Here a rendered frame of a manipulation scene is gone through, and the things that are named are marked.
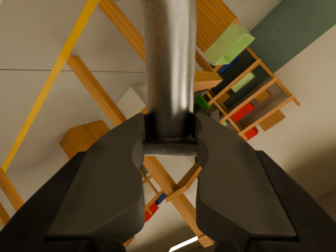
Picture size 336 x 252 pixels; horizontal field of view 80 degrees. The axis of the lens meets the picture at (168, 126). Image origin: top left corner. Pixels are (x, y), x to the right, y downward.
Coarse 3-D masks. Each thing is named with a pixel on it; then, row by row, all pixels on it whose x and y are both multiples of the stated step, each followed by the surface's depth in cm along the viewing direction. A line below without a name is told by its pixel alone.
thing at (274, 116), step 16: (224, 64) 530; (256, 64) 493; (240, 80) 521; (272, 80) 481; (208, 96) 562; (224, 96) 550; (256, 96) 515; (224, 112) 552; (240, 112) 538; (272, 112) 496; (256, 128) 566
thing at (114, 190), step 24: (144, 120) 12; (96, 144) 9; (120, 144) 9; (96, 168) 8; (120, 168) 8; (72, 192) 7; (96, 192) 7; (120, 192) 7; (72, 216) 6; (96, 216) 6; (120, 216) 6; (96, 240) 6
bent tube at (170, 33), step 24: (144, 0) 10; (168, 0) 10; (192, 0) 10; (144, 24) 11; (168, 24) 10; (192, 24) 11; (144, 48) 12; (168, 48) 10; (192, 48) 11; (168, 72) 11; (192, 72) 12; (168, 96) 11; (192, 96) 12; (168, 120) 12; (144, 144) 12; (168, 144) 12; (192, 144) 12
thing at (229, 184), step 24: (192, 120) 12; (216, 144) 9; (240, 144) 9; (216, 168) 8; (240, 168) 8; (216, 192) 7; (240, 192) 7; (264, 192) 7; (216, 216) 6; (240, 216) 6; (264, 216) 6; (216, 240) 7; (240, 240) 6
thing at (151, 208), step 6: (138, 168) 632; (144, 174) 686; (144, 180) 603; (150, 186) 680; (156, 192) 674; (162, 192) 630; (156, 198) 598; (162, 198) 619; (150, 204) 563; (156, 204) 607; (150, 210) 560; (144, 216) 537; (150, 216) 547; (144, 222) 540; (126, 246) 463
